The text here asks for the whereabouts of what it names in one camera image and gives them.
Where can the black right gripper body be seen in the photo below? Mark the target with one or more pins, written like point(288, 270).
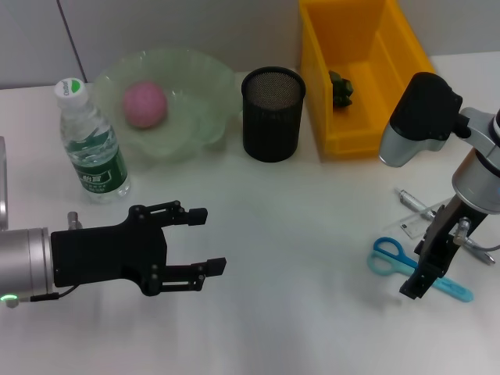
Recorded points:
point(441, 242)

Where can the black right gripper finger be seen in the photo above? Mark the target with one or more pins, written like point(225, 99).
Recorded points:
point(420, 283)

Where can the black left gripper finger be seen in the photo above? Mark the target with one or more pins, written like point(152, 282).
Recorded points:
point(216, 266)
point(197, 216)

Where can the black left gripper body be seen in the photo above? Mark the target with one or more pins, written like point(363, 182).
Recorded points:
point(101, 254)

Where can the blue scissors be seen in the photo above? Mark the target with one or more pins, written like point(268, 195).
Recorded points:
point(457, 293)

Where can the clear green-label water bottle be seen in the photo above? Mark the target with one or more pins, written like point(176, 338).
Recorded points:
point(97, 164)

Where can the pink peach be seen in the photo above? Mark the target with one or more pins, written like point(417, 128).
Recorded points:
point(144, 104)

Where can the green plastic scrap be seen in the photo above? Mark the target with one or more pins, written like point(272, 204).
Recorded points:
point(341, 91)

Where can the clear plastic ruler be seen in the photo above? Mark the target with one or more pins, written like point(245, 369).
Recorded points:
point(410, 226)

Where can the grey white pen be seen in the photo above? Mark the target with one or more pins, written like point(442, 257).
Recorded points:
point(410, 201)

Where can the black mesh pen holder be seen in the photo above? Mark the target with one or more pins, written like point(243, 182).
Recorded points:
point(269, 133)

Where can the green glass fruit plate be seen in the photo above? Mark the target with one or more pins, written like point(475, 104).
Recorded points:
point(195, 90)

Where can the yellow plastic bin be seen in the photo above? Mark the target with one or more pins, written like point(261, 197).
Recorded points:
point(363, 97)

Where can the right wrist camera housing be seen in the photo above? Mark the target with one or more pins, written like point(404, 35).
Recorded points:
point(422, 113)

